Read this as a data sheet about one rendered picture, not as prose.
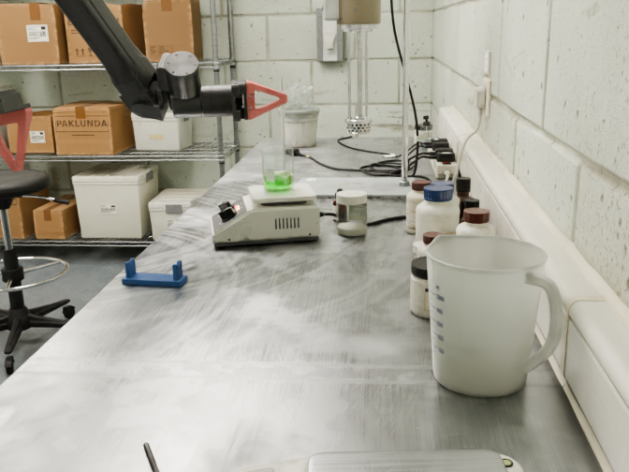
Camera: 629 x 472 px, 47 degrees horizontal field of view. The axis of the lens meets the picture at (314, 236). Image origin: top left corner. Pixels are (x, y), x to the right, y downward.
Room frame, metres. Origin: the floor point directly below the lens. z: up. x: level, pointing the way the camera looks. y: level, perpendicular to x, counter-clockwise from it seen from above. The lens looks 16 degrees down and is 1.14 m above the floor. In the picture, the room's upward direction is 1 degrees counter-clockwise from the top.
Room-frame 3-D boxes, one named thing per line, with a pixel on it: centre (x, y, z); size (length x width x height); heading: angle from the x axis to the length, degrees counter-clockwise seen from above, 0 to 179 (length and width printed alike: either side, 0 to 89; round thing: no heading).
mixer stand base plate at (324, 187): (1.73, -0.10, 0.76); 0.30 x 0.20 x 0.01; 84
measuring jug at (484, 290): (0.73, -0.19, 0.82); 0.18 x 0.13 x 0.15; 30
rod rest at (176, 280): (1.08, 0.26, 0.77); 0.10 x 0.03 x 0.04; 78
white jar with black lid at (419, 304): (0.94, -0.17, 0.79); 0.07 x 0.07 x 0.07
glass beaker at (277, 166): (1.35, 0.07, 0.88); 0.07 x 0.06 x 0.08; 15
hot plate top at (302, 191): (1.34, 0.06, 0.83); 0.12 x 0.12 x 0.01; 9
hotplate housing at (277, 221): (1.34, 0.09, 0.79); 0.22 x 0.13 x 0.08; 99
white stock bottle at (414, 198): (1.34, -0.21, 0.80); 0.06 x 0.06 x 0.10
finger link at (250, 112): (1.33, 0.09, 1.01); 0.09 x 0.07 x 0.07; 95
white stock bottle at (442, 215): (1.15, -0.21, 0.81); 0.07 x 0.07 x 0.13
